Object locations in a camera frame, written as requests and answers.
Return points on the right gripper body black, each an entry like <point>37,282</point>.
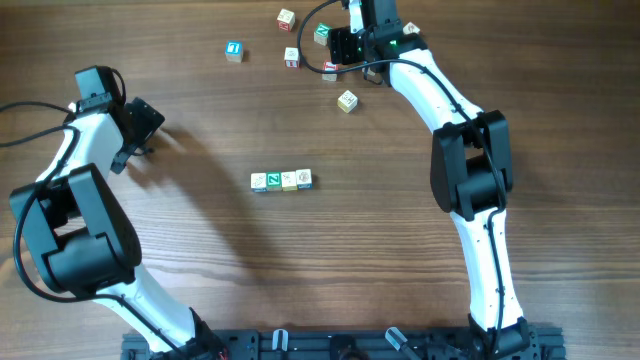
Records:
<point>349,49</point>

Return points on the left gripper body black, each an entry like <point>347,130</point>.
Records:
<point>146,122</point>

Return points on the blue sided picture block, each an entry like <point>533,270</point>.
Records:
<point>304,179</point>

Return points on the yellow sided white block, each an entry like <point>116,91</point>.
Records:
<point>289,181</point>

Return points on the red sided block green N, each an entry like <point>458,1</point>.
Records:
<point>273,181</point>

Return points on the blue sided white block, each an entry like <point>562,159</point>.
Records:
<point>258,182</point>

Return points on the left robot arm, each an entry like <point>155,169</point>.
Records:
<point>92,265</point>

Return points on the plain picture block right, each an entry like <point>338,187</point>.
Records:
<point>411,28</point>

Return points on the green N block top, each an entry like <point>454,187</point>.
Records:
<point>321,34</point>

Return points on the red letter block lower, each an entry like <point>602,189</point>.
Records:
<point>330,71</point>

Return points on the yellow face picture block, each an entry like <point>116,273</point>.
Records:
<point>347,101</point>

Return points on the red sided white block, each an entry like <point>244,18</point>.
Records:
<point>292,57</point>

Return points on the red picture block top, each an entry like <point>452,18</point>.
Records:
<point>286,20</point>

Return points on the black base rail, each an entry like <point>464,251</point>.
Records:
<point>546,343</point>

